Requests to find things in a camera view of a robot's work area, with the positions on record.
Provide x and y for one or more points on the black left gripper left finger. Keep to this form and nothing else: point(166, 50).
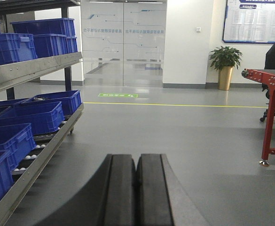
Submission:
point(107, 199)

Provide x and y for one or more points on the blue bin upper front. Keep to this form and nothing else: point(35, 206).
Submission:
point(16, 47)

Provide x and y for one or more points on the blue bin lower back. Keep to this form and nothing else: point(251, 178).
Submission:
point(71, 100)

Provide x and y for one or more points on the blue bin lower middle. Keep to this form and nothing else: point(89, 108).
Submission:
point(44, 118)

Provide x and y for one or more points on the green potted plant gold pot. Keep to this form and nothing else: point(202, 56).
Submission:
point(223, 60)

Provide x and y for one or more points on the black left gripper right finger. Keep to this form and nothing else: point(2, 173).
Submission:
point(162, 200)

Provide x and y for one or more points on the blue bin upper back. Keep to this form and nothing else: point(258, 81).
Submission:
point(63, 26)

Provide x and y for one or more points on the blue bin upper middle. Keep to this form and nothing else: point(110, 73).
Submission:
point(48, 45)

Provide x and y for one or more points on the blue bin lower front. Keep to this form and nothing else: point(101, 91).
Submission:
point(17, 140)

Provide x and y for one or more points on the blue framed notice board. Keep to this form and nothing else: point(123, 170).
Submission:
point(249, 21)

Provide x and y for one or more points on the frosted glass door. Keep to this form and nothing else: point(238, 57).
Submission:
point(123, 42)

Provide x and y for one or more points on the red conveyor frame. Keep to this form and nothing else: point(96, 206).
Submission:
point(267, 77)

